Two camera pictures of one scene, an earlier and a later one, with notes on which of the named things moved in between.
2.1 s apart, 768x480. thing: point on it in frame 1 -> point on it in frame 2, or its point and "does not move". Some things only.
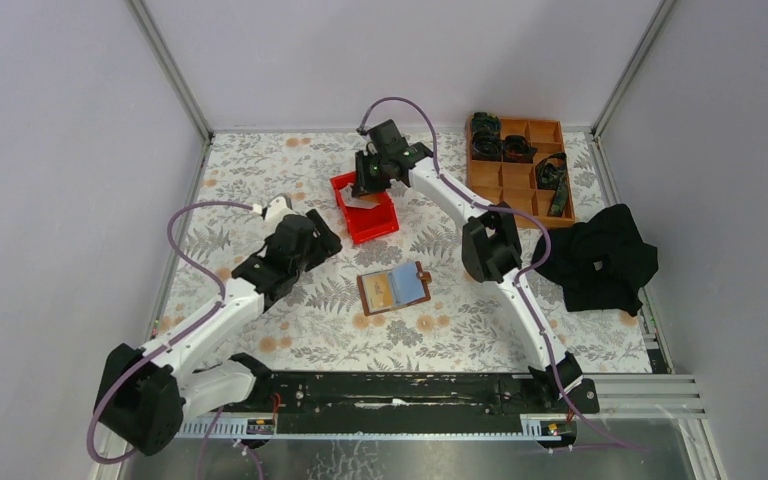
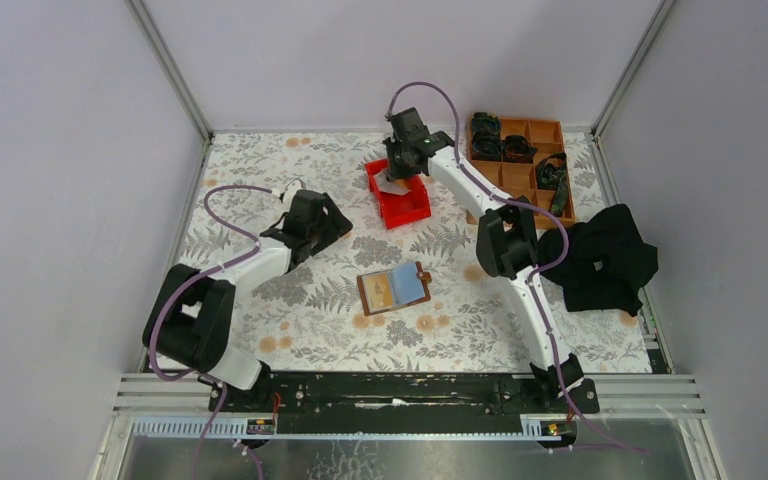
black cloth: x=601 y=263 does not move
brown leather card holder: x=393 y=288 does not move
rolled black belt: x=516 y=149 does not move
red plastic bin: x=366 y=223 -> x=400 y=209
